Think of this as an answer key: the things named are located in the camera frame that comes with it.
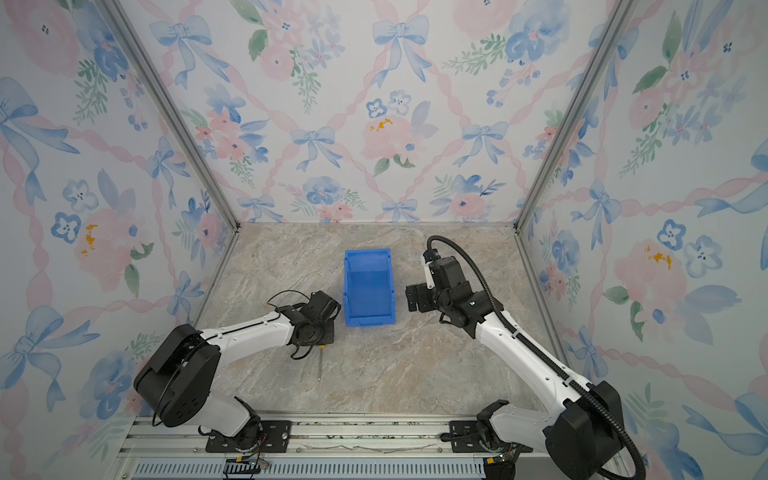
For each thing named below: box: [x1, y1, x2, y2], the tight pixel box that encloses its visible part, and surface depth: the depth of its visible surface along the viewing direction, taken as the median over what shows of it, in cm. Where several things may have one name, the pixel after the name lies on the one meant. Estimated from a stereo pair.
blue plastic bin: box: [344, 248, 396, 327], surface depth 103 cm
